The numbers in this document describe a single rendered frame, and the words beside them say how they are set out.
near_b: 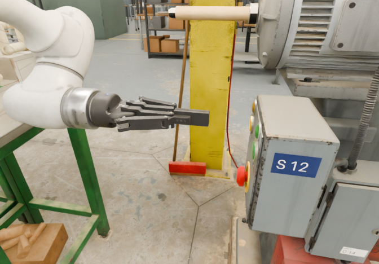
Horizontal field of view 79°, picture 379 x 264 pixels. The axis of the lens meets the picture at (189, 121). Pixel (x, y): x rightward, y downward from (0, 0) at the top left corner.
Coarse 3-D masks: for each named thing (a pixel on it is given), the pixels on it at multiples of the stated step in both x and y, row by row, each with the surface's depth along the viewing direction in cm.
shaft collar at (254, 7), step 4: (252, 4) 54; (256, 4) 54; (252, 8) 53; (256, 8) 53; (252, 12) 54; (256, 12) 53; (252, 16) 54; (256, 16) 54; (248, 20) 55; (252, 20) 55; (256, 20) 54
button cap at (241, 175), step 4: (240, 168) 45; (244, 168) 44; (240, 172) 44; (244, 172) 44; (236, 176) 46; (240, 176) 44; (244, 176) 43; (236, 180) 45; (240, 180) 44; (244, 180) 44; (240, 184) 44
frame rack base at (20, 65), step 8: (0, 56) 81; (8, 56) 81; (16, 56) 81; (24, 56) 84; (32, 56) 87; (0, 64) 81; (8, 64) 80; (16, 64) 82; (24, 64) 85; (32, 64) 88; (0, 72) 83; (8, 72) 82; (16, 72) 82; (24, 72) 85; (16, 80) 83
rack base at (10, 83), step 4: (4, 80) 83; (8, 80) 83; (12, 80) 83; (0, 84) 79; (4, 84) 79; (8, 84) 80; (12, 84) 81; (0, 88) 77; (4, 88) 78; (8, 88) 80; (0, 92) 77; (4, 92) 78; (0, 96) 77; (0, 100) 77; (0, 104) 77; (0, 108) 78; (0, 112) 78; (4, 112) 79
